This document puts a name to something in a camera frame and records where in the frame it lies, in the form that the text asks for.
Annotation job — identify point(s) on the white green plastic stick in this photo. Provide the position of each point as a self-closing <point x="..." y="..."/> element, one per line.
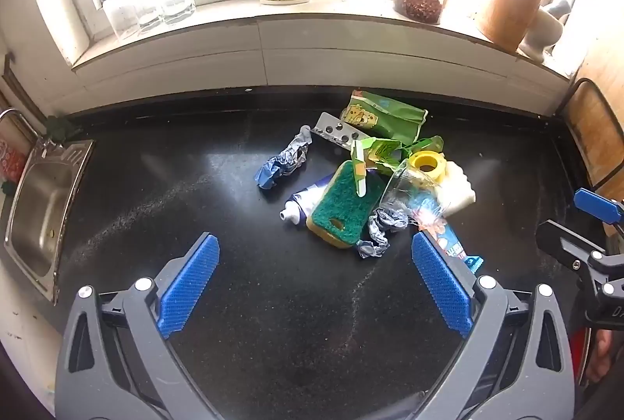
<point x="360" y="171"/>

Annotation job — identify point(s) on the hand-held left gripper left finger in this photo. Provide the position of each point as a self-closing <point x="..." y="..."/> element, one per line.
<point x="187" y="288"/>

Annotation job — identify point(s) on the blue snack wrapper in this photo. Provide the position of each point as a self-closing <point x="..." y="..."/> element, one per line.
<point x="453" y="244"/>

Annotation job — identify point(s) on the clear drinking glass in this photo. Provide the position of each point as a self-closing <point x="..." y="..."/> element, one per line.
<point x="119" y="18"/>
<point x="179" y="10"/>
<point x="149" y="19"/>

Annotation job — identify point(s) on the white ceramic jar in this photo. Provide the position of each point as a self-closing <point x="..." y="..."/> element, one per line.
<point x="541" y="35"/>

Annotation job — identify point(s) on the wooden board with black frame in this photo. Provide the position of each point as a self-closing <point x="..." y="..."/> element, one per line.
<point x="602" y="132"/>

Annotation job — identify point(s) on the metal faucet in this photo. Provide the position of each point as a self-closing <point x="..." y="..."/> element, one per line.
<point x="19" y="115"/>

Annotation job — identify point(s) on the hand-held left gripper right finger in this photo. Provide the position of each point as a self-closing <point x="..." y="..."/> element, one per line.
<point x="443" y="288"/>

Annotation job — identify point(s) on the clear plastic cup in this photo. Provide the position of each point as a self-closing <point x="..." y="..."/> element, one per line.
<point x="404" y="186"/>

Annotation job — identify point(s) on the crumpled blue foil wrapper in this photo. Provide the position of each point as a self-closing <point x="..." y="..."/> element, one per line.
<point x="278" y="164"/>

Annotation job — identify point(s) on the white foam block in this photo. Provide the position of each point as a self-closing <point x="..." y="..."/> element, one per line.
<point x="460" y="191"/>

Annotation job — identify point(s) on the yellow tape roll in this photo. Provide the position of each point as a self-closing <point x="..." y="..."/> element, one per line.
<point x="441" y="171"/>

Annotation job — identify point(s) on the green yellow sponge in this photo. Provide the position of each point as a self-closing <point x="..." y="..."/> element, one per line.
<point x="341" y="205"/>

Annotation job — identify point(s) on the stainless steel sink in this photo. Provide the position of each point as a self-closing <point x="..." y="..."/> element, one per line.
<point x="39" y="215"/>

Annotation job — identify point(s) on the jar of brown spice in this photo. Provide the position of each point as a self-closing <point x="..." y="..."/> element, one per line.
<point x="418" y="3"/>

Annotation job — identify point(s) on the crumpled grey wrapper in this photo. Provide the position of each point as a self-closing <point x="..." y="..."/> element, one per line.
<point x="382" y="225"/>

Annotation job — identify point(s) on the wooden utensil holder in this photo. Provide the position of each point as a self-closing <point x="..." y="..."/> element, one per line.
<point x="509" y="10"/>

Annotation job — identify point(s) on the person's right hand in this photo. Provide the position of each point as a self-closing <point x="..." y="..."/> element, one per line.
<point x="602" y="354"/>

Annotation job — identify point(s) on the dark green scrub cloth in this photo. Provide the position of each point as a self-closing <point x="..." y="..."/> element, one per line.
<point x="62" y="126"/>

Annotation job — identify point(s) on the red label bottle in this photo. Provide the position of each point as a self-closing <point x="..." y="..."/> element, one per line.
<point x="9" y="164"/>

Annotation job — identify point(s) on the white toothpaste tube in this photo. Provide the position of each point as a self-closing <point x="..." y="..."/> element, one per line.
<point x="302" y="203"/>

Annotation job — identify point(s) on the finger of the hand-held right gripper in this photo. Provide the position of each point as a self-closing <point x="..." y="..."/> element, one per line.
<point x="565" y="242"/>
<point x="597" y="205"/>

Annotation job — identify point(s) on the small green packet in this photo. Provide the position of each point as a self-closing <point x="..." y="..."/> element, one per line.
<point x="382" y="152"/>

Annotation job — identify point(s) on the green snack bag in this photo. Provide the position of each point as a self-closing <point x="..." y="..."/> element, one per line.
<point x="390" y="118"/>

